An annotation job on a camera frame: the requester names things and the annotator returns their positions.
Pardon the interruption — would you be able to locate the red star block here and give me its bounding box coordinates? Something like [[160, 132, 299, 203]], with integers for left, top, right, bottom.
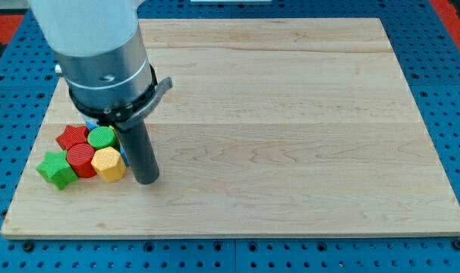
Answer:
[[55, 125, 90, 150]]

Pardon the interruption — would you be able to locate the red cylinder block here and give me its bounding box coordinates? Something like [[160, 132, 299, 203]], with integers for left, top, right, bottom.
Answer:
[[67, 143, 96, 178]]

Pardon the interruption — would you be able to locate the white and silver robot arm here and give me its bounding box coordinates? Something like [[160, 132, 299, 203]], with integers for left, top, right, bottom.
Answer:
[[28, 0, 172, 184]]

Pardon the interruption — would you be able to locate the green cylinder block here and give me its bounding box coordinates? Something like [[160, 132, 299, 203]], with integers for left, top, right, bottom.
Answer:
[[87, 127, 118, 150]]

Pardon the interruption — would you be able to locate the green star block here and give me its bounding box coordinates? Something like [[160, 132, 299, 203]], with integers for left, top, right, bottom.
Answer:
[[36, 151, 79, 190]]

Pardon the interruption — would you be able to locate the light wooden board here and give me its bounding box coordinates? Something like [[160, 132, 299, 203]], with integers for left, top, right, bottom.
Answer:
[[1, 18, 460, 240]]

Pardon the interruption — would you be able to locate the yellow hexagon block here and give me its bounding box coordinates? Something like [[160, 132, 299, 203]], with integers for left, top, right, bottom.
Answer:
[[91, 146, 127, 183]]

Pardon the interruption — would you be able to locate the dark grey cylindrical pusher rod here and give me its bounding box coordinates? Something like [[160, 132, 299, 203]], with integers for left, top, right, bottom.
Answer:
[[116, 122, 159, 184]]

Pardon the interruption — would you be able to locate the blue block behind rod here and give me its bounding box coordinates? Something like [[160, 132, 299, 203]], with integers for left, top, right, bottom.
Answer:
[[85, 120, 130, 166]]

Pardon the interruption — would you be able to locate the black clamp ring with lever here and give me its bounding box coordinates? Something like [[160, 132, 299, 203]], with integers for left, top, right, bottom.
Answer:
[[69, 64, 173, 131]]

